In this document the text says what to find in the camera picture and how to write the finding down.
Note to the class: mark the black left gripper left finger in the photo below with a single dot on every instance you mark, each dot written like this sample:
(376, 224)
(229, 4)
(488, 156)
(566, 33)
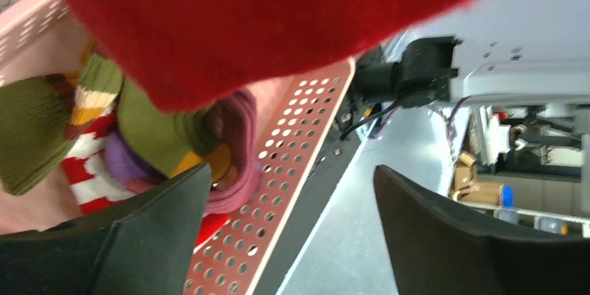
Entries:
(142, 245)

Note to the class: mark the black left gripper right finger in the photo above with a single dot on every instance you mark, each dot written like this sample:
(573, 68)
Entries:
(439, 246)

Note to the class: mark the red white santa sock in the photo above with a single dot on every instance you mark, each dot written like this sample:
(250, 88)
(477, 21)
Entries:
(87, 172)

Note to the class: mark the magenta yellow sock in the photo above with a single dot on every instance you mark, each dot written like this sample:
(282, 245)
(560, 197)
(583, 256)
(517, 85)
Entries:
(149, 146)

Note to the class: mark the red bear sock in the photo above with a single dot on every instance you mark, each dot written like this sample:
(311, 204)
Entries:
(187, 53)

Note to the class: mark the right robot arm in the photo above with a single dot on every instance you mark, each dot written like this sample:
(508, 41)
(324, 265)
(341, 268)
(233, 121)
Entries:
(453, 70)

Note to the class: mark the pink plastic basket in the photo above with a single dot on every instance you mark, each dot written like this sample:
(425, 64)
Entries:
(297, 113)

